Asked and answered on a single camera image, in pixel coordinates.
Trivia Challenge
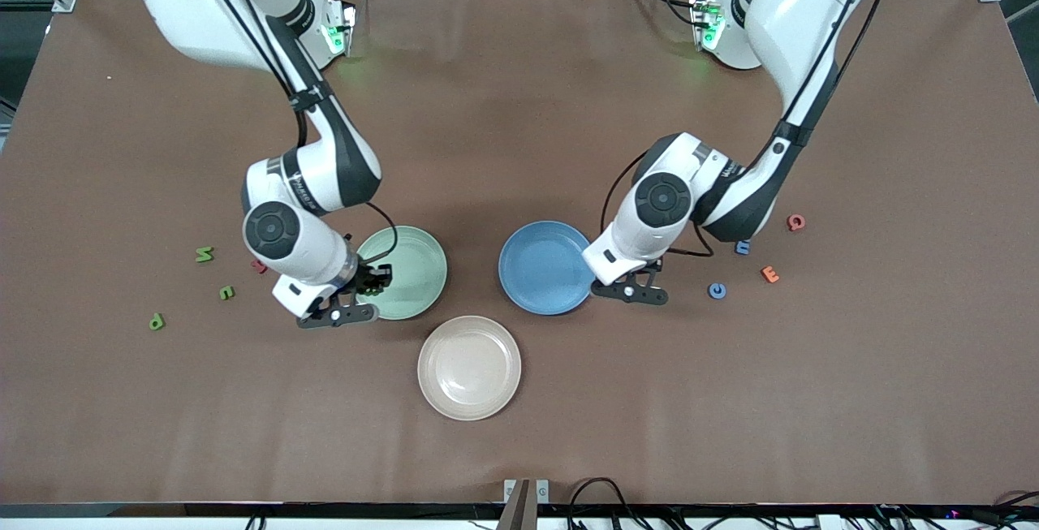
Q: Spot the green plate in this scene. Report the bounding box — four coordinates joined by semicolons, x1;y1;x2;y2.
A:
349;226;449;321

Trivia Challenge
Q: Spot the blue plate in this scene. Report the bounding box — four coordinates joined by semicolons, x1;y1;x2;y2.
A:
498;221;599;317

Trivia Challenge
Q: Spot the beige plate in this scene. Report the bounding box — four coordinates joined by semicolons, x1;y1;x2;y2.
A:
417;315;523;422

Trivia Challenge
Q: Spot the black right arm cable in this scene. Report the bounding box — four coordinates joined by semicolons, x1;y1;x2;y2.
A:
191;0;399;271

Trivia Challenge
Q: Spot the brown upright post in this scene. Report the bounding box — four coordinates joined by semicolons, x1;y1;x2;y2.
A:
497;479;538;530

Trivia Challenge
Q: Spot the small metal bracket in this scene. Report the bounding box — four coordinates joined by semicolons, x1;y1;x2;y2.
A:
503;479;550;505

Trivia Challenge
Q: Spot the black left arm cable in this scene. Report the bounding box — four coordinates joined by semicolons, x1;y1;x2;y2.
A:
601;0;894;259

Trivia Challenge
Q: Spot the black looped cable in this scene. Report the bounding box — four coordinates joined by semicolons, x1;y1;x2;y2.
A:
567;476;650;530

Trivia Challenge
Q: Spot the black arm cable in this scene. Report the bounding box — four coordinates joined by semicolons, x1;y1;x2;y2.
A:
191;0;399;271
601;0;894;259

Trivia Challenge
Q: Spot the brown table cover mat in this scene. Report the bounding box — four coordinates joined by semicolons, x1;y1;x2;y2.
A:
0;0;1039;506

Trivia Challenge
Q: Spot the black table edge rail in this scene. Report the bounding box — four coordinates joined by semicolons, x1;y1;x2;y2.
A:
0;502;1039;519

